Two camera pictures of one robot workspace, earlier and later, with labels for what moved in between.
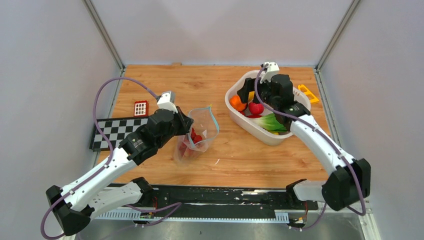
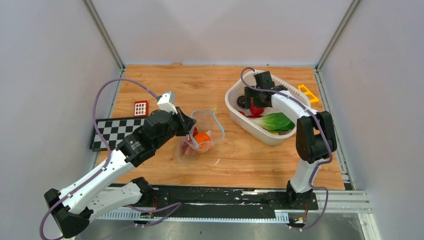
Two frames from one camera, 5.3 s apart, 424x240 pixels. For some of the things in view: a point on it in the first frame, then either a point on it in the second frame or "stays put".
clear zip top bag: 203,128 stays put
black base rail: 122,197 stays put
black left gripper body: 179,128 stays put
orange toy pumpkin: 235,101 -> 203,139
